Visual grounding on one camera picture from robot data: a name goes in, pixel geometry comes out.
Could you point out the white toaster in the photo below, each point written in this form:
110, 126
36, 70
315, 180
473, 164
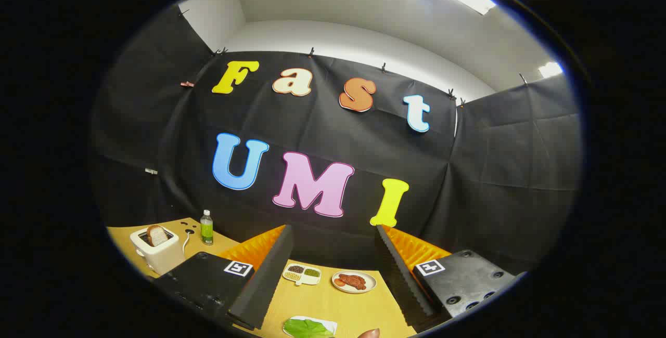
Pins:
164, 260

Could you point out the green label plastic bottle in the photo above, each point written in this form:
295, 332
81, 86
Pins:
207, 231

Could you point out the round plate with steak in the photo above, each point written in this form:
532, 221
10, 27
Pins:
365, 289

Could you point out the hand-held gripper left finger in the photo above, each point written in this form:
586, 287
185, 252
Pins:
265, 281

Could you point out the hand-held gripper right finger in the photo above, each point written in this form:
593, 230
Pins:
403, 281

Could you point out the row of black clips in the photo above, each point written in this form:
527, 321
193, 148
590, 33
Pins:
311, 52

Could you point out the white divided dish with beans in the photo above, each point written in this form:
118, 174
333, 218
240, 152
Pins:
311, 278

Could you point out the white square plate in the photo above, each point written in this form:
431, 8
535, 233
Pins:
328, 323

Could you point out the green lettuce leaf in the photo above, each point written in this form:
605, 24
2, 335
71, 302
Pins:
307, 329

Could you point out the toasted bread slice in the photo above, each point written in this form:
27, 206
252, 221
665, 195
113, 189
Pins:
156, 235

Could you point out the brown steak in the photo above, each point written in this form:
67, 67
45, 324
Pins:
353, 281

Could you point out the small ceiling light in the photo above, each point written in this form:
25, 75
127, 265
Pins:
550, 69

